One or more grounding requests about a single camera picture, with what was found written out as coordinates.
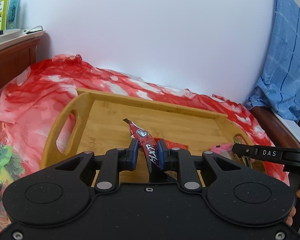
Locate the blue checked cloth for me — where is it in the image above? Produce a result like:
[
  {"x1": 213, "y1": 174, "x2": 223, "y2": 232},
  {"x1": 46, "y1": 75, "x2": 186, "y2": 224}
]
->
[{"x1": 244, "y1": 0, "x2": 300, "y2": 123}]

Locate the wooden tray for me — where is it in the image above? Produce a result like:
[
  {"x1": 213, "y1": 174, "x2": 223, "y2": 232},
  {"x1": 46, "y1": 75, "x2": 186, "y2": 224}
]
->
[{"x1": 41, "y1": 88, "x2": 265, "y2": 188}]

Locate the dark red snack packet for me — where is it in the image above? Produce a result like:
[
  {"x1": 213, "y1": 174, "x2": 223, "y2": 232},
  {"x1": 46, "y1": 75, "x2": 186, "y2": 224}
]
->
[{"x1": 122, "y1": 118, "x2": 178, "y2": 183}]

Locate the wooden bedside cabinet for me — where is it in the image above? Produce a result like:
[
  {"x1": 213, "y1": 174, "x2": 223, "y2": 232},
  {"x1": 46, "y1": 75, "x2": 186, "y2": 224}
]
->
[{"x1": 0, "y1": 36, "x2": 42, "y2": 101}]

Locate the white cable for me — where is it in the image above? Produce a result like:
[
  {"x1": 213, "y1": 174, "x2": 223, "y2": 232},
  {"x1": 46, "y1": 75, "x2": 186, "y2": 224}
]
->
[{"x1": 25, "y1": 25, "x2": 43, "y2": 34}]

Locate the wooden bed frame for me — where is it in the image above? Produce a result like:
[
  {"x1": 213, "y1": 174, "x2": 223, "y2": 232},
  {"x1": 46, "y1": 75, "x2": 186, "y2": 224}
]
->
[{"x1": 250, "y1": 106, "x2": 300, "y2": 151}]

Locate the teal bottle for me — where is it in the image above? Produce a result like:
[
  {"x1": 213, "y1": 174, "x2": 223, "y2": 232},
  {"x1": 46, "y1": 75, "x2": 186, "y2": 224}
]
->
[{"x1": 6, "y1": 0, "x2": 20, "y2": 30}]

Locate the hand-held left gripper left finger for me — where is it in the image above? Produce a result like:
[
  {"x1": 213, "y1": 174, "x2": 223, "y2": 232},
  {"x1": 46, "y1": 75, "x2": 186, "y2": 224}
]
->
[{"x1": 49, "y1": 139, "x2": 140, "y2": 193}]

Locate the white shelf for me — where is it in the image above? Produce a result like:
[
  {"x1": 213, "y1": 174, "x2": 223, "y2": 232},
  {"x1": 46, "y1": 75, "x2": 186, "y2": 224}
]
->
[{"x1": 0, "y1": 29, "x2": 46, "y2": 54}]

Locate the pink snack packet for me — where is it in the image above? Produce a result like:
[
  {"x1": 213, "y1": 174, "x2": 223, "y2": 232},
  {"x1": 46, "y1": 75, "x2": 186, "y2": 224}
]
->
[{"x1": 210, "y1": 144, "x2": 235, "y2": 159}]

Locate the red patterned blanket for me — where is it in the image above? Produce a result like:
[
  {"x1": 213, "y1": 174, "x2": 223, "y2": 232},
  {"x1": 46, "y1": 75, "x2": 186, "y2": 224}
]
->
[{"x1": 0, "y1": 54, "x2": 290, "y2": 233}]

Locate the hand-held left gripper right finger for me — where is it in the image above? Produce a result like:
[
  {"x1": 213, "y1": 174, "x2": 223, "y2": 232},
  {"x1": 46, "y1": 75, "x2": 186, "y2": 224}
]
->
[{"x1": 157, "y1": 139, "x2": 243, "y2": 193}]

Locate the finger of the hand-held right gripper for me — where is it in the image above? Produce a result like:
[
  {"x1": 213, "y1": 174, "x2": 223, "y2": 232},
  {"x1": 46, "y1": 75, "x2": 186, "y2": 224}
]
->
[
  {"x1": 231, "y1": 142, "x2": 285, "y2": 161},
  {"x1": 236, "y1": 154, "x2": 254, "y2": 169}
]

